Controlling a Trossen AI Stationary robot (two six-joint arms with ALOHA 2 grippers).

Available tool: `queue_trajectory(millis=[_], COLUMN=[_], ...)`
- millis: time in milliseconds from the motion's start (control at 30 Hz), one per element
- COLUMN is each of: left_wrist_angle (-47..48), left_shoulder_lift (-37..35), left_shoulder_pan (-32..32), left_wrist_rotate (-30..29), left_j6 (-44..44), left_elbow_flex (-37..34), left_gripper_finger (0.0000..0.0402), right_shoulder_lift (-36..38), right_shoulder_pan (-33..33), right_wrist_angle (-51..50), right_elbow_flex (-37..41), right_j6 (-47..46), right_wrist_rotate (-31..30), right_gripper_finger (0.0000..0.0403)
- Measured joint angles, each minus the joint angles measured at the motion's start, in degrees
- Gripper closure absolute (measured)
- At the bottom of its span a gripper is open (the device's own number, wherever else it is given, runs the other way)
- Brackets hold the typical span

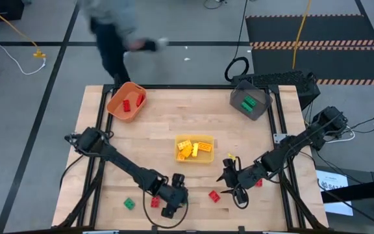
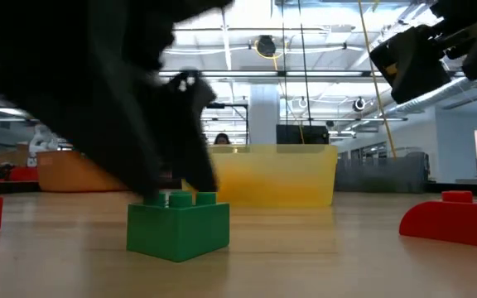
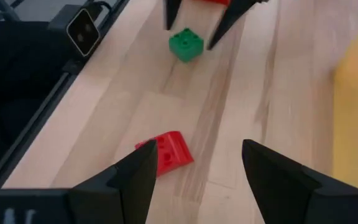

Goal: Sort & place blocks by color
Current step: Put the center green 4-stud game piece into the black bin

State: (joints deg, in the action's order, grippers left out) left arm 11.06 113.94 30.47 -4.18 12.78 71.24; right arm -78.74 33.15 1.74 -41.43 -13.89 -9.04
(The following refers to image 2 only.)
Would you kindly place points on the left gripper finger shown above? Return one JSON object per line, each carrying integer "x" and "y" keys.
{"x": 184, "y": 132}
{"x": 114, "y": 149}

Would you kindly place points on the green toy brick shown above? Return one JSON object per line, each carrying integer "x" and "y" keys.
{"x": 176, "y": 232}

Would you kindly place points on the red curved toy brick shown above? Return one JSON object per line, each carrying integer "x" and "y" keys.
{"x": 449, "y": 225}

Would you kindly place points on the person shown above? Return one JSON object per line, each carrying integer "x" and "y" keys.
{"x": 222, "y": 139}

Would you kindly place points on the orange plastic bin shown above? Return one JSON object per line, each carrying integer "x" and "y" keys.
{"x": 64, "y": 174}

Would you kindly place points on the white robot figure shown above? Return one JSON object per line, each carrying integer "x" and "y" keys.
{"x": 39, "y": 142}

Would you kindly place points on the white building pillar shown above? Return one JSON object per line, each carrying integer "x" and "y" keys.
{"x": 263, "y": 116}

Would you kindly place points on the long ceiling light bar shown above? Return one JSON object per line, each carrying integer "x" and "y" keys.
{"x": 263, "y": 74}

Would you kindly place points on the cardboard box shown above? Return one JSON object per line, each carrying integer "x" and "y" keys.
{"x": 13, "y": 157}

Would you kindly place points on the grey translucent plastic bin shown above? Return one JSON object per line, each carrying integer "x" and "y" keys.
{"x": 387, "y": 169}

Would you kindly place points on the yellow translucent plastic bin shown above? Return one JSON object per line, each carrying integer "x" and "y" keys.
{"x": 284, "y": 174}

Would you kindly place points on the black monitor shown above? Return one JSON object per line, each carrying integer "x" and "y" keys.
{"x": 302, "y": 136}

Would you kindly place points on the black metal rig frame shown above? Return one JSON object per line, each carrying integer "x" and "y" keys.
{"x": 230, "y": 106}

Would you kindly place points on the black aluminium table frame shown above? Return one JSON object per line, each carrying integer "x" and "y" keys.
{"x": 441, "y": 187}

